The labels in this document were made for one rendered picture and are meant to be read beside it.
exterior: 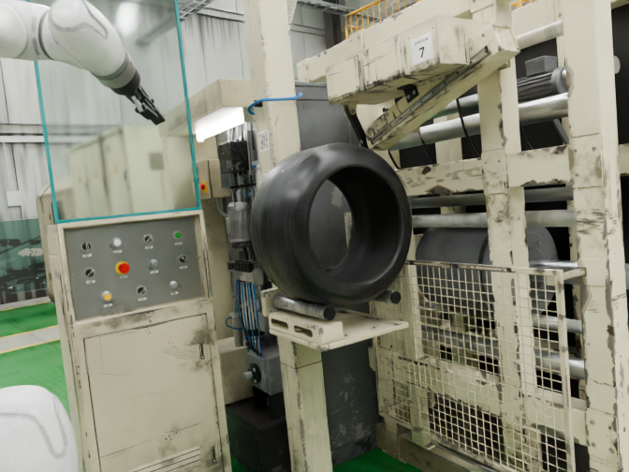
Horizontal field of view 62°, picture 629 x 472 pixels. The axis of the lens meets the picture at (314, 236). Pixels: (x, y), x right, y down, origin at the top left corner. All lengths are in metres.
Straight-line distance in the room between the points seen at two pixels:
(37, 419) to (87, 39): 0.68
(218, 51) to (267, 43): 10.62
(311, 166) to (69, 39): 0.81
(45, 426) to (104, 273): 1.29
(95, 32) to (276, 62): 1.04
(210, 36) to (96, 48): 11.55
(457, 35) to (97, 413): 1.81
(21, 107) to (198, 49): 3.92
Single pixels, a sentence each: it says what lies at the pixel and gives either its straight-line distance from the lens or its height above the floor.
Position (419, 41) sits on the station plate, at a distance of 1.77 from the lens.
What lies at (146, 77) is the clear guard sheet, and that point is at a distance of 2.25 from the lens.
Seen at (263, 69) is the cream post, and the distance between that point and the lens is 2.06.
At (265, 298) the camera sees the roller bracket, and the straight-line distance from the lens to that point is 1.95.
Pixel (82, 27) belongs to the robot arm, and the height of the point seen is 1.63.
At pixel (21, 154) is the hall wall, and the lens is 10.62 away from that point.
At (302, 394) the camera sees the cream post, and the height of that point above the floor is 0.51.
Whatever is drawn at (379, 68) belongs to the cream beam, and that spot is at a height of 1.69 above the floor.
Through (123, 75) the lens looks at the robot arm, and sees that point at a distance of 1.26.
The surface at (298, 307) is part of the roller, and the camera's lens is 1.81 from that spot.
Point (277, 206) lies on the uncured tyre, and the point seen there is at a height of 1.26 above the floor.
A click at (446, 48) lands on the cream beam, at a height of 1.68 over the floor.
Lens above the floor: 1.27
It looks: 4 degrees down
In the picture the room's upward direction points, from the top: 6 degrees counter-clockwise
